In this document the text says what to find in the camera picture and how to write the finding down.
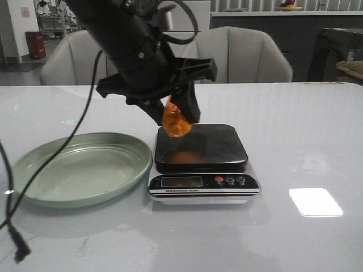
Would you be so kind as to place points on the left grey upholstered chair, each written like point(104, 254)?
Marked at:
point(72, 62)

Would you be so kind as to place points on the electronic kitchen scale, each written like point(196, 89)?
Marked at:
point(208, 165)

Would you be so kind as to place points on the grey upholstered chair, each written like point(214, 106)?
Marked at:
point(241, 55)
point(72, 62)

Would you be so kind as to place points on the orange corn cob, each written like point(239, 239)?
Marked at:
point(173, 121)

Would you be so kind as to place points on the dark grey counter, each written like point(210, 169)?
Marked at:
point(294, 32)

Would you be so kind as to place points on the white cabinet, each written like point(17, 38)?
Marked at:
point(180, 26)

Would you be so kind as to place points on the right grey upholstered chair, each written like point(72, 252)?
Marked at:
point(241, 55)

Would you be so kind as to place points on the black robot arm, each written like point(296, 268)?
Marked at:
point(132, 34)

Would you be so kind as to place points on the red trash bin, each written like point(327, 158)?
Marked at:
point(35, 45)

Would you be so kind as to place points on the dark side table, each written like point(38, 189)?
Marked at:
point(333, 45)

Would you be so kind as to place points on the fruit bowl on counter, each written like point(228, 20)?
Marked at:
point(289, 5)

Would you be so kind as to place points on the light green plate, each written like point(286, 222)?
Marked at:
point(91, 169)

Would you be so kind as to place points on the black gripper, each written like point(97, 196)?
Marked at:
point(153, 73)

